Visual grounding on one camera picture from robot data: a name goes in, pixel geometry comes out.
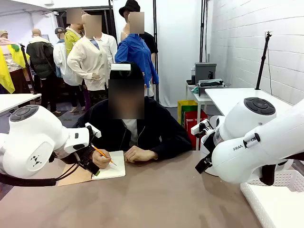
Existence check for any grey open tray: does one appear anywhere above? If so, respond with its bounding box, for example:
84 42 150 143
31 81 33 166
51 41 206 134
197 78 226 97

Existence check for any yellow pencil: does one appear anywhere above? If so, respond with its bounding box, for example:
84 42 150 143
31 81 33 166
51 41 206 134
91 143 118 167

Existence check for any mannequin in blue shirt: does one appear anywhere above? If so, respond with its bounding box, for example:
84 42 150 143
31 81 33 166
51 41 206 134
114 9 160 98

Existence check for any person's left forearm black sleeve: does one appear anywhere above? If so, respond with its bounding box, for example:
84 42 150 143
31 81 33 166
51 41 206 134
142 132 193 161

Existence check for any mannequin in yellow jacket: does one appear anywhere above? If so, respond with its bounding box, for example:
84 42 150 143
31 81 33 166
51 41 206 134
64 8 84 57

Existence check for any spiral notebook with brown cover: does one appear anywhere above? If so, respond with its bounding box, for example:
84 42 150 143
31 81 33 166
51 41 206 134
57 150 126 187

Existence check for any person's right hand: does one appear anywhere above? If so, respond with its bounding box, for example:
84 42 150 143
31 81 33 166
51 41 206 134
91 149 113 169

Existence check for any person's left hand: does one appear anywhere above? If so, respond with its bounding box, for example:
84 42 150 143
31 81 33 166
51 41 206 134
123 145 159 164

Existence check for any large white desk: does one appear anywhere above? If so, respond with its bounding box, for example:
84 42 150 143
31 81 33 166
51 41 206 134
204 87 296 119

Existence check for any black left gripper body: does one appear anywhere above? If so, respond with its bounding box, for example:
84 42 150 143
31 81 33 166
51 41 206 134
79 143 95 166

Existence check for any mannequin in dark puffer jacket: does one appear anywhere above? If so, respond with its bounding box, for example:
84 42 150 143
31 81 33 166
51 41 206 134
26 28 58 114

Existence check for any mannequin in cream cardigan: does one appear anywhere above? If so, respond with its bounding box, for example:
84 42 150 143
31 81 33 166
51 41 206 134
66 14 119 106

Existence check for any black bucket hat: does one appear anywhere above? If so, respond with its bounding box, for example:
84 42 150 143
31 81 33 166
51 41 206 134
118 0 141 18

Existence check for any mannequin in cap and white shirt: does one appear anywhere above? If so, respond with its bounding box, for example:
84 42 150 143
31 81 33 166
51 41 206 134
53 27 80 113

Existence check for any black baseball cap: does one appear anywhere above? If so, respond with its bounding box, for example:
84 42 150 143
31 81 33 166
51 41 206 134
109 61 144 80

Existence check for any thin black camera tripod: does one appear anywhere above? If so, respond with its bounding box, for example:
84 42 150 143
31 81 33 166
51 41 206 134
18 43 38 95

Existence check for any yellow and green bag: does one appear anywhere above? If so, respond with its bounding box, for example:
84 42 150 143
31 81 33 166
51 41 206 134
177 100 199 129

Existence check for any red bag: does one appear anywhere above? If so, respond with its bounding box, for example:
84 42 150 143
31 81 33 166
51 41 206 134
183 110 209 148

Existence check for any white perforated plastic basket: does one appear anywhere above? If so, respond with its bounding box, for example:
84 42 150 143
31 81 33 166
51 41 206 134
239 169 304 228

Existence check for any black double light stand pole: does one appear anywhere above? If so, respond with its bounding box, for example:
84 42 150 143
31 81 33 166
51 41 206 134
199 0 210 63

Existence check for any white head-mounted camera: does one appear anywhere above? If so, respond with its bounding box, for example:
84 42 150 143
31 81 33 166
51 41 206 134
111 63 132 72

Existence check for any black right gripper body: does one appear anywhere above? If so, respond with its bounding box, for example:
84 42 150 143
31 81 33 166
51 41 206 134
200 133 220 162

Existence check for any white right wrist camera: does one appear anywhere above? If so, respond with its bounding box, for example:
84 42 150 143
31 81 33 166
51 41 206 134
190 119 212 138

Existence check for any mannequin in black t-shirt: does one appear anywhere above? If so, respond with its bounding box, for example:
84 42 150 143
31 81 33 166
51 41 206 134
142 31 159 55

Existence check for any person's torso in black jacket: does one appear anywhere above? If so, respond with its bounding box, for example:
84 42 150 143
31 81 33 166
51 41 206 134
73 95 193 164

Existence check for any grey square box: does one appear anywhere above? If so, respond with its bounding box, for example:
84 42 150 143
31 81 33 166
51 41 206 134
194 62 218 86

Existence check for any small white side table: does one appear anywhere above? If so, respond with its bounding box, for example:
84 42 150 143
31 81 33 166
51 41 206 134
185 82 216 151

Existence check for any white desk with leg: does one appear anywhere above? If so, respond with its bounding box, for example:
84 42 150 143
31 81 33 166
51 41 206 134
0 93 42 115

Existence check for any tall black tripod with camera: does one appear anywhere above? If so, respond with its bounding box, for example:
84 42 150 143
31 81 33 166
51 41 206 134
255 30 273 91

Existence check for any white paper stack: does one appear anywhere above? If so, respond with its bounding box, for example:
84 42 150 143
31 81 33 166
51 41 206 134
249 184 304 228

